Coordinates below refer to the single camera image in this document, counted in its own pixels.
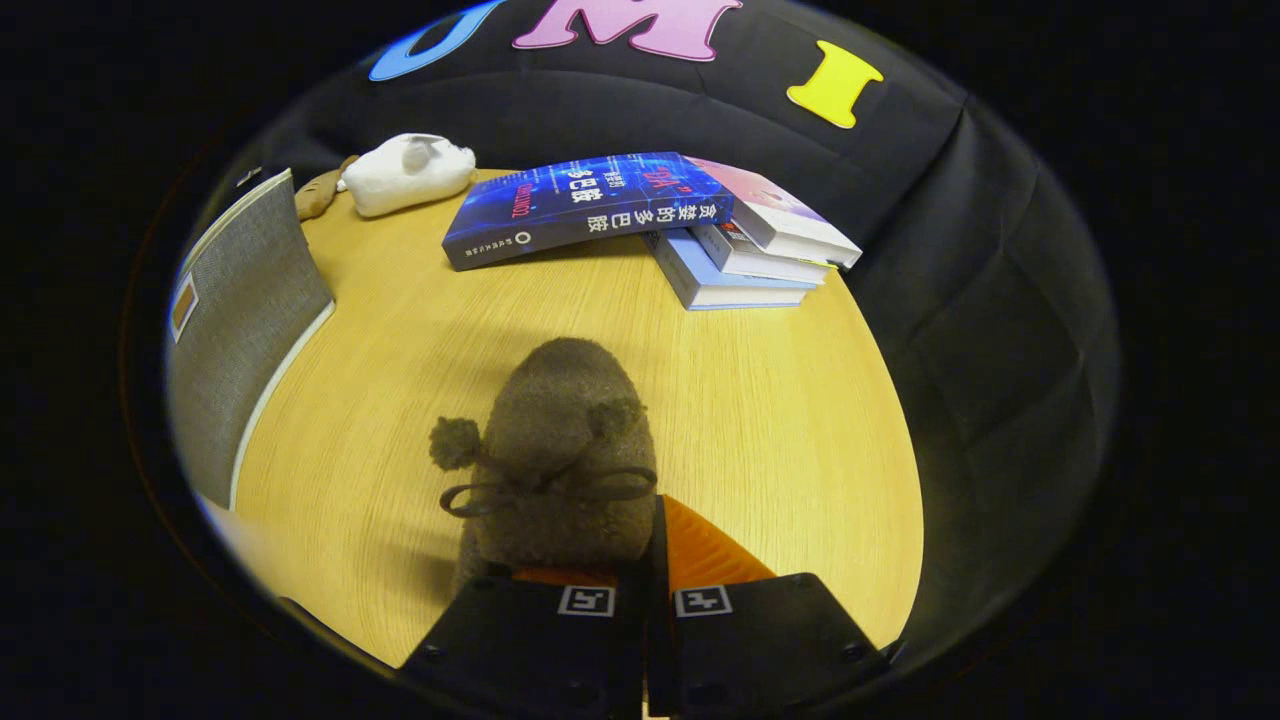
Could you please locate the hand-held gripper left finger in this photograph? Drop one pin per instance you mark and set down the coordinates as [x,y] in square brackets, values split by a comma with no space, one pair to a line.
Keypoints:
[530,660]

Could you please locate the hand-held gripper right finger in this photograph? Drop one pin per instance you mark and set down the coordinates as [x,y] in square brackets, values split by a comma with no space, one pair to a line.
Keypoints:
[760,650]

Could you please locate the brown fuzzy shoe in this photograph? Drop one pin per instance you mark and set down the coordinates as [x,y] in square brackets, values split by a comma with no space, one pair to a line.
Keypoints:
[565,410]

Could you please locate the grey fabric storage box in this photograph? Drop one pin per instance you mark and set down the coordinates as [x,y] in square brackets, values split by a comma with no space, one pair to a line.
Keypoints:
[245,320]

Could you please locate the light blue book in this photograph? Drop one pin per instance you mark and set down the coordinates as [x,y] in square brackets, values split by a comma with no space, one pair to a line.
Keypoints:
[710,285]

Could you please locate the white red-spined book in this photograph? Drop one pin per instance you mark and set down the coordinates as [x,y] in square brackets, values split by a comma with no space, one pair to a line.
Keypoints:
[760,262]

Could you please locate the black backdrop cloth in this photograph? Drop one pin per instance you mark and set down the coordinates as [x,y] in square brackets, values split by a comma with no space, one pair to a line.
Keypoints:
[1000,300]

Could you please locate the dark blue book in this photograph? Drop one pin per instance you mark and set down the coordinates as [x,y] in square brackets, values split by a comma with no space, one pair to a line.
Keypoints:
[580,205]

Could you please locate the white plush toy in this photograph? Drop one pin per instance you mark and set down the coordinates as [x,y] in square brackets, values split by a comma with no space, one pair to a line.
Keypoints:
[405,175]

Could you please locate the brown plush toy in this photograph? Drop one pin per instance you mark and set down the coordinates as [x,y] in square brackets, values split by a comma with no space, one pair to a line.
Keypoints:
[315,195]

